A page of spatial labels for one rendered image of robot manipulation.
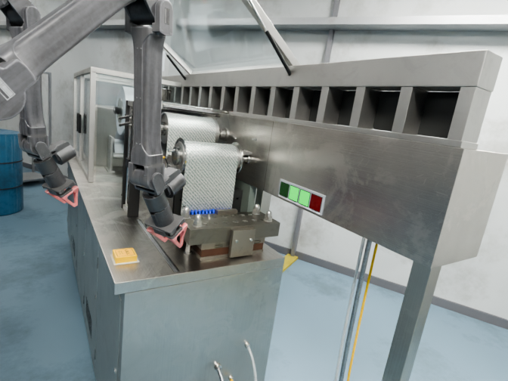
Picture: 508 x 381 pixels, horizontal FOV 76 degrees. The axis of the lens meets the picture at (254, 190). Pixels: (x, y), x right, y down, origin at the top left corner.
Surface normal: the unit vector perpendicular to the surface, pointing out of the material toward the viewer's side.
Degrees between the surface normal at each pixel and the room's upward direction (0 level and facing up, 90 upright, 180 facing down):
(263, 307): 90
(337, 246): 90
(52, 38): 88
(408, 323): 90
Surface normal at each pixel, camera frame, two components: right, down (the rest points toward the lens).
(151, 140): 0.85, 0.15
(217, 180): 0.53, 0.26
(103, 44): -0.47, 0.14
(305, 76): -0.84, 0.01
